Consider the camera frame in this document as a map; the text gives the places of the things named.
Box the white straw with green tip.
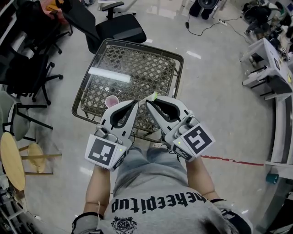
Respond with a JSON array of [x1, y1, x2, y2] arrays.
[[139, 91, 159, 103]]

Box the pink paper cup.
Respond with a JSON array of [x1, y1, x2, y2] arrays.
[[105, 95, 120, 109]]

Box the round wooden stool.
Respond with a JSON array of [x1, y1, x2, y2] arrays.
[[0, 131, 63, 192]]

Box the person's left forearm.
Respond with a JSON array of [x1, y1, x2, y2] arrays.
[[82, 163, 118, 215]]

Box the person's grey printed t-shirt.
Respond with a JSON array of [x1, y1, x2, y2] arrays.
[[72, 168, 254, 234]]

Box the grey chair with black frame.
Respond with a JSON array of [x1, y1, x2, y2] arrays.
[[0, 84, 54, 143]]

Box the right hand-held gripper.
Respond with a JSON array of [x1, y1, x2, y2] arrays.
[[146, 96, 216, 163]]

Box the black office chair with armrests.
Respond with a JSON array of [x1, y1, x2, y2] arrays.
[[61, 0, 147, 54]]

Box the person's right forearm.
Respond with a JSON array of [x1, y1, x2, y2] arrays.
[[184, 156, 221, 202]]

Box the curved white workbench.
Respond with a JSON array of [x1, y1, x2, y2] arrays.
[[263, 95, 293, 170]]

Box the white desk with equipment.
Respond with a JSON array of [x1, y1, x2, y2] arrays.
[[239, 37, 293, 99]]

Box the black wheeled machine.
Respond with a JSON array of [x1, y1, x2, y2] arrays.
[[189, 0, 228, 20]]

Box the black power cable with adapter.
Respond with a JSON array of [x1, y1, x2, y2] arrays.
[[184, 15, 242, 37]]

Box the person's grey shorts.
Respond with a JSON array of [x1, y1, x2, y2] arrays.
[[114, 146, 184, 183]]

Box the black mesh office chair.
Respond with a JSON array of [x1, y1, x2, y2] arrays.
[[0, 0, 73, 106]]

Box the wicker table with glass top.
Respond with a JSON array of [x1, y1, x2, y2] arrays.
[[71, 38, 184, 138]]

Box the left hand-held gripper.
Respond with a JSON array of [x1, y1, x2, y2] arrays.
[[84, 99, 140, 172]]

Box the black equipment pile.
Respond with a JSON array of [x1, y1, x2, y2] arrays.
[[242, 1, 293, 39]]

